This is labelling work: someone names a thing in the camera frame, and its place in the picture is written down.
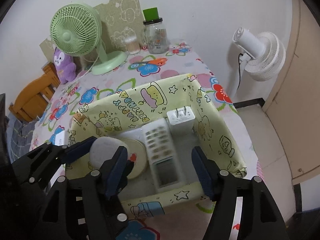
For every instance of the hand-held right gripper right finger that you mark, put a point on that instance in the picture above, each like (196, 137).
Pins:
(202, 172)

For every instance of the white plug charger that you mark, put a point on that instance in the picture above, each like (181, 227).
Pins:
(181, 125)

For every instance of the beige door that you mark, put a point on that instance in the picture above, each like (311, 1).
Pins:
(305, 80)

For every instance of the green desk fan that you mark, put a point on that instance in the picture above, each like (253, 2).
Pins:
(67, 35)

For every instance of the yellow printed box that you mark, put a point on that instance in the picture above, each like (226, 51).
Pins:
(115, 102)

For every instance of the purple plush toy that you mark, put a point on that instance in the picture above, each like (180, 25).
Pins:
(63, 67)

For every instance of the cream round compact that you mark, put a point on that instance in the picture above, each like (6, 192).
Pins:
(137, 152)

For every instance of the white remote control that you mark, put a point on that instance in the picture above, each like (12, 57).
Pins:
(160, 140)

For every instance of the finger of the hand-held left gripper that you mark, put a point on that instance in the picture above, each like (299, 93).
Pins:
(77, 150)

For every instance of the cotton swab container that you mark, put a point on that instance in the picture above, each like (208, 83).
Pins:
(132, 45)

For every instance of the plaid grey bedding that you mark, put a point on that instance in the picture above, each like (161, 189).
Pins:
(20, 132)

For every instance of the glass jar with green lid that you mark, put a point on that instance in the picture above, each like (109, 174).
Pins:
(156, 37)

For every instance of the white standing fan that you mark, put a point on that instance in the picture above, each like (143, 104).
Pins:
(267, 52)

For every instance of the wooden chair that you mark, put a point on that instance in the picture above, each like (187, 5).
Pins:
(30, 97)

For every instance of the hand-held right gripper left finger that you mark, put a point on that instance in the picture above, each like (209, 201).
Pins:
(116, 175)

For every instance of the printed cardboard panel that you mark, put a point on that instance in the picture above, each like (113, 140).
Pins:
(125, 12)

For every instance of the white oval case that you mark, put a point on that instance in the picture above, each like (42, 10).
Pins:
(107, 150)

